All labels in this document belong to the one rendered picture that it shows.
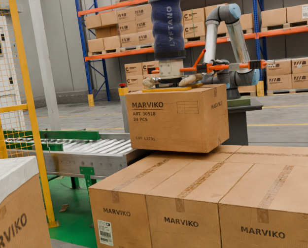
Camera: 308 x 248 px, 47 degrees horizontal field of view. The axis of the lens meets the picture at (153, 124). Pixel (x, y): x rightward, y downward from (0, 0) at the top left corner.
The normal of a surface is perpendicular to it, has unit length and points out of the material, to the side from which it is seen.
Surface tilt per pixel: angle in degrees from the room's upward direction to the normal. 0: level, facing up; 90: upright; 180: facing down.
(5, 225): 90
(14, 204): 90
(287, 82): 90
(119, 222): 90
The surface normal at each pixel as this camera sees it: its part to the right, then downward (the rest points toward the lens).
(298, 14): -0.50, 0.21
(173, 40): 0.31, -0.14
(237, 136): -0.11, 0.18
